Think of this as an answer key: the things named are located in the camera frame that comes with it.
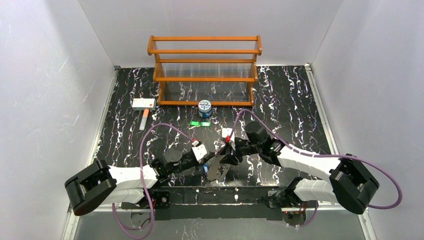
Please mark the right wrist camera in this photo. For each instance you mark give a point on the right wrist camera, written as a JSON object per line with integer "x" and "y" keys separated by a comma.
{"x": 228, "y": 137}

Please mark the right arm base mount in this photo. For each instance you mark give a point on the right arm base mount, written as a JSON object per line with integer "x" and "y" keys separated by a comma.
{"x": 278, "y": 200}

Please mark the aluminium frame rail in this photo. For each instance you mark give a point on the aluminium frame rail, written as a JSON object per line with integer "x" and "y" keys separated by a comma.
{"x": 215, "y": 198}

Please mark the green key tag left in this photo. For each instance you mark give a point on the green key tag left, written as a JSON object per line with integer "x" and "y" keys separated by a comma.
{"x": 194, "y": 124}

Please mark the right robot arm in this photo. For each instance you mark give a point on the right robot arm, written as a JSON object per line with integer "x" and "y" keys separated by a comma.
{"x": 341, "y": 180}

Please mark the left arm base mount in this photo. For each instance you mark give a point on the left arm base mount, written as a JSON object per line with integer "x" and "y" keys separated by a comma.
{"x": 160, "y": 200}

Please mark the white red small box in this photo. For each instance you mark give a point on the white red small box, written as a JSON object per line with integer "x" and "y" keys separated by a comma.
{"x": 140, "y": 104}

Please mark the orange wooden shelf rack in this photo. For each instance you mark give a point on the orange wooden shelf rack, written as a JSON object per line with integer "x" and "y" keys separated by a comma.
{"x": 220, "y": 69}

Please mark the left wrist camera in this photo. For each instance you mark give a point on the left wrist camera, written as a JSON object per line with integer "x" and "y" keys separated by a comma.
{"x": 199, "y": 150}

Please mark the blue round jar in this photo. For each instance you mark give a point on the blue round jar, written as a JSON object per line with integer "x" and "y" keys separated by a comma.
{"x": 204, "y": 109}

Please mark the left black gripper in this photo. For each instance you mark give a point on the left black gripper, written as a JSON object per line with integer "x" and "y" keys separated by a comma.
{"x": 203, "y": 158}

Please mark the green key tag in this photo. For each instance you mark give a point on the green key tag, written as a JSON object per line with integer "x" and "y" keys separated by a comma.
{"x": 194, "y": 124}
{"x": 205, "y": 124}

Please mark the green key tag right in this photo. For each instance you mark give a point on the green key tag right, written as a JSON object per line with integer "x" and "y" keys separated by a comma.
{"x": 205, "y": 124}

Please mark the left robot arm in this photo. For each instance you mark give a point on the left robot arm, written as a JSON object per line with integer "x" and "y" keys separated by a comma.
{"x": 100, "y": 184}

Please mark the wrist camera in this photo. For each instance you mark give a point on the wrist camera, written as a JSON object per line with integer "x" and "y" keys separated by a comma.
{"x": 199, "y": 150}
{"x": 228, "y": 137}

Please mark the orange white tube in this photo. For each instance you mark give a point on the orange white tube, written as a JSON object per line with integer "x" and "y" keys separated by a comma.
{"x": 144, "y": 119}

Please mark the large silver carabiner keyring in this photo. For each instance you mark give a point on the large silver carabiner keyring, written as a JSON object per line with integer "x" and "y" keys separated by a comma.
{"x": 217, "y": 170}

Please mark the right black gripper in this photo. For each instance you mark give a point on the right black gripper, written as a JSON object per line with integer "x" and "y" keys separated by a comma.
{"x": 230, "y": 155}

